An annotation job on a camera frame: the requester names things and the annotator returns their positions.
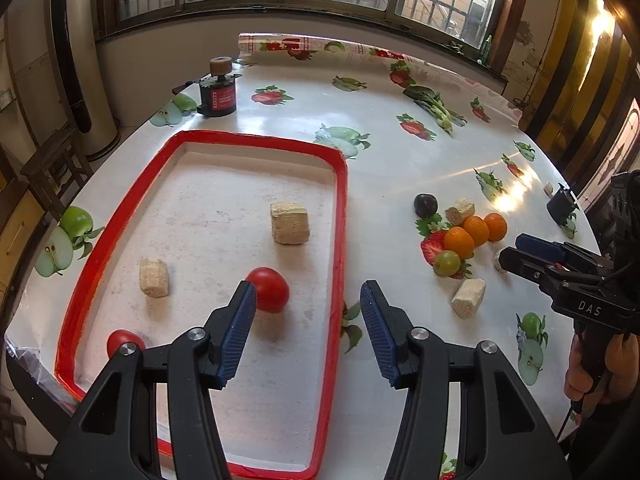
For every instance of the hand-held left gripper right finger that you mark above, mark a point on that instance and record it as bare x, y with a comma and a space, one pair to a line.
377, 330

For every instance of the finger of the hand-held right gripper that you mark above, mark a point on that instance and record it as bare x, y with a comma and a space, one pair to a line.
520, 262
531, 245

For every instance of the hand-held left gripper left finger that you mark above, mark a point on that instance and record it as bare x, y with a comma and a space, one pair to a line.
240, 330

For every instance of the small orange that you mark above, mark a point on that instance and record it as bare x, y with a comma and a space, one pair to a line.
497, 226
459, 241
476, 229

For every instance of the green grape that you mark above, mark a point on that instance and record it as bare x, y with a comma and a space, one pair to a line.
446, 262

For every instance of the dark purple plum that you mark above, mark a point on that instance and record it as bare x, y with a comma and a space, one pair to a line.
425, 205

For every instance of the red rimmed white tray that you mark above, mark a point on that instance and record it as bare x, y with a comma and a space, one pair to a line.
210, 200

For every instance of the person's right hand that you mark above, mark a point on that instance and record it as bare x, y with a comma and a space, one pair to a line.
622, 365

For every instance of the small black device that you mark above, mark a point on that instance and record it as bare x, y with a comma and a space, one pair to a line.
560, 206

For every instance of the large red tomato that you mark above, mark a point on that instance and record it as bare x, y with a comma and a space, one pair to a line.
270, 290

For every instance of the tiny beige foam piece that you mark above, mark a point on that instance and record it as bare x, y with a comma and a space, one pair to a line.
548, 189

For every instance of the large beige foam block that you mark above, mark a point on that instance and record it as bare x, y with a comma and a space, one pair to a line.
290, 222

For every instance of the small red tomato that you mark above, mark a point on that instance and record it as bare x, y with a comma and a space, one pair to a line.
120, 341

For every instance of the fruit print plastic tablecloth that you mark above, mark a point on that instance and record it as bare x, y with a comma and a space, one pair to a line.
380, 180

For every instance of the yellow wooden door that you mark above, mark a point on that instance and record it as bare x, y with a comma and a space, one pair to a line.
575, 85

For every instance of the green bok choy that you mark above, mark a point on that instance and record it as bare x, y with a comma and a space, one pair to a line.
432, 102

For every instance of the green bottle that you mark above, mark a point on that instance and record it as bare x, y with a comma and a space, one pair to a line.
487, 50

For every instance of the black device with red label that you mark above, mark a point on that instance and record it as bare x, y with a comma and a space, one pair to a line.
217, 97

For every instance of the wooden chair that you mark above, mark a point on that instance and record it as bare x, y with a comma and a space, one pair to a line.
50, 160

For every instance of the white standing air conditioner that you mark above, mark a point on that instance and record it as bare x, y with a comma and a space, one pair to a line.
85, 100

